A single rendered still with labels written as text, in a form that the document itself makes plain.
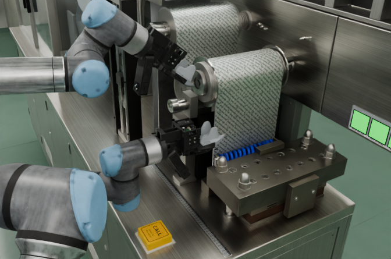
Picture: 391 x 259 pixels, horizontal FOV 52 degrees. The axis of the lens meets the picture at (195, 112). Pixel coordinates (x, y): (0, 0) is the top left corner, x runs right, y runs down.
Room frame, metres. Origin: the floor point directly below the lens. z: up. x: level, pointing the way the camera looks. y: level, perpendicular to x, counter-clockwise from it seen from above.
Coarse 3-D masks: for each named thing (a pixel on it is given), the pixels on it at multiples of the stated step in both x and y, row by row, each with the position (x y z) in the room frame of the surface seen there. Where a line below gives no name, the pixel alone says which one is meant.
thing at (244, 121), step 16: (256, 96) 1.08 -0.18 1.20; (272, 96) 1.11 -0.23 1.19; (224, 112) 1.02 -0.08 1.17; (240, 112) 1.05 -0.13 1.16; (256, 112) 1.08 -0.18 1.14; (272, 112) 1.11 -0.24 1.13; (224, 128) 1.02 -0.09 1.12; (240, 128) 1.05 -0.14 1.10; (256, 128) 1.09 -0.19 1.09; (272, 128) 1.12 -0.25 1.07; (224, 144) 1.03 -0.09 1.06; (240, 144) 1.06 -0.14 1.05
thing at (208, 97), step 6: (198, 66) 1.07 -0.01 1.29; (204, 66) 1.04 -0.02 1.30; (282, 66) 1.14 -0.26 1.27; (204, 72) 1.04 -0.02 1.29; (210, 72) 1.03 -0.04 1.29; (210, 78) 1.01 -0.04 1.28; (282, 78) 1.14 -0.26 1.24; (210, 84) 1.01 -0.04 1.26; (210, 90) 1.01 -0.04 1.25; (198, 96) 1.06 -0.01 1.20; (204, 96) 1.03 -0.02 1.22; (210, 96) 1.01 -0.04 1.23
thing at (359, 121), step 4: (356, 112) 0.98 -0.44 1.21; (356, 116) 0.97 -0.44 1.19; (360, 116) 0.96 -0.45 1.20; (364, 116) 0.95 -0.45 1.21; (352, 120) 0.98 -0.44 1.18; (356, 120) 0.97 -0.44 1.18; (360, 120) 0.96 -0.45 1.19; (364, 120) 0.95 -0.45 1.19; (368, 120) 0.94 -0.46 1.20; (352, 124) 0.98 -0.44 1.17; (356, 124) 0.97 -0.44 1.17; (360, 124) 0.96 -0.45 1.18; (364, 124) 0.95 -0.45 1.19; (356, 128) 0.97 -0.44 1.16; (360, 128) 0.96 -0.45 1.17; (364, 128) 0.95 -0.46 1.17; (364, 132) 0.94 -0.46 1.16
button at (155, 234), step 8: (152, 224) 0.83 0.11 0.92; (160, 224) 0.83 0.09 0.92; (144, 232) 0.80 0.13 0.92; (152, 232) 0.80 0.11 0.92; (160, 232) 0.80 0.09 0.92; (168, 232) 0.80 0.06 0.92; (144, 240) 0.77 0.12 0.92; (152, 240) 0.77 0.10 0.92; (160, 240) 0.77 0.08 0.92; (168, 240) 0.78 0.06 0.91; (152, 248) 0.76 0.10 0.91
